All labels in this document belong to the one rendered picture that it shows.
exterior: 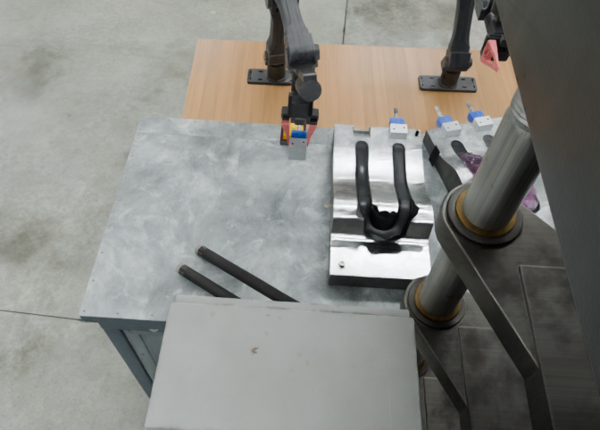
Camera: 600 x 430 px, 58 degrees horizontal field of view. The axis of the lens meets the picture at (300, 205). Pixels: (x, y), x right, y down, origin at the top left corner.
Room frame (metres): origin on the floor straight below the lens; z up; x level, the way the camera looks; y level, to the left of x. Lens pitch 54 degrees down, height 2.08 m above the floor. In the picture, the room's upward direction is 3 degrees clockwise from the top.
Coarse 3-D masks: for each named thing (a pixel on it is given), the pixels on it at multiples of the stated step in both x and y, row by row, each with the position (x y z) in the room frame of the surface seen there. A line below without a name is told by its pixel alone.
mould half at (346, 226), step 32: (352, 128) 1.15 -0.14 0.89; (384, 128) 1.15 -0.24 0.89; (352, 160) 1.03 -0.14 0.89; (384, 160) 1.03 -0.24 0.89; (416, 160) 1.04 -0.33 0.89; (352, 192) 0.89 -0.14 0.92; (384, 192) 0.90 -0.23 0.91; (416, 192) 0.91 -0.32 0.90; (352, 224) 0.79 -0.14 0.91; (416, 224) 0.79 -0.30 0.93; (352, 256) 0.72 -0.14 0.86; (384, 256) 0.72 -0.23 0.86; (416, 256) 0.73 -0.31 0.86
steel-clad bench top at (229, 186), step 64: (192, 128) 1.19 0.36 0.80; (256, 128) 1.21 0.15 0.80; (320, 128) 1.23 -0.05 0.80; (128, 192) 0.93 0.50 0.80; (192, 192) 0.94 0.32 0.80; (256, 192) 0.96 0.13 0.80; (320, 192) 0.97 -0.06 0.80; (128, 256) 0.72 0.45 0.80; (192, 256) 0.73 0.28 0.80; (256, 256) 0.74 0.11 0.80; (320, 256) 0.75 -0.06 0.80
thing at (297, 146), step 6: (300, 126) 1.10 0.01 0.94; (294, 132) 1.06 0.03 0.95; (300, 132) 1.06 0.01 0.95; (294, 138) 1.03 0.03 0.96; (300, 138) 1.03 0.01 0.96; (294, 144) 1.01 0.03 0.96; (300, 144) 1.01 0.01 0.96; (306, 144) 1.01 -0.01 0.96; (288, 150) 1.00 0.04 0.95; (294, 150) 1.00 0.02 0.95; (300, 150) 1.00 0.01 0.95; (288, 156) 1.00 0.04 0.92; (294, 156) 1.00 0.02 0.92; (300, 156) 1.00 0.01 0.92
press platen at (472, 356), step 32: (416, 288) 0.41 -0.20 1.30; (416, 320) 0.36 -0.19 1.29; (448, 320) 0.36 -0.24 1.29; (480, 320) 0.36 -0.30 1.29; (448, 352) 0.31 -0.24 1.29; (480, 352) 0.31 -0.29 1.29; (448, 384) 0.26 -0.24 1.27; (480, 384) 0.26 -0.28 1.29; (512, 384) 0.26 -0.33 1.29; (480, 416) 0.22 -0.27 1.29; (512, 416) 0.22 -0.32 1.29
